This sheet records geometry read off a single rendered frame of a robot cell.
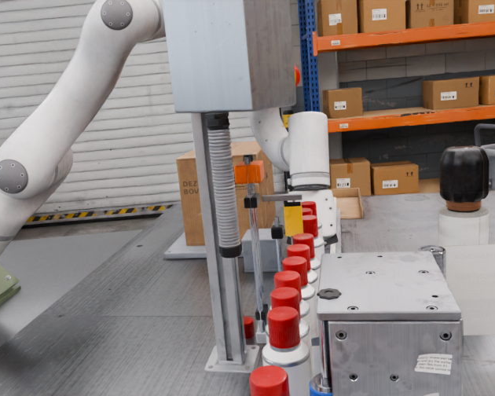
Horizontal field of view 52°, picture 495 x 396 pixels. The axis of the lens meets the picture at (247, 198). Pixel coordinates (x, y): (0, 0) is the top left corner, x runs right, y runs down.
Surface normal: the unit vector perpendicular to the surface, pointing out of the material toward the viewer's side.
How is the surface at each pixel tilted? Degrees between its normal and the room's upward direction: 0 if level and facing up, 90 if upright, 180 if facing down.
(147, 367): 0
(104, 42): 121
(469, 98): 91
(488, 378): 0
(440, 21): 91
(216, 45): 90
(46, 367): 0
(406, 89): 90
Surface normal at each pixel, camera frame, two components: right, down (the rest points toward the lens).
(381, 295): -0.09, -0.97
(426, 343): -0.17, 0.24
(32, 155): 0.33, -0.04
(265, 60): 0.71, 0.10
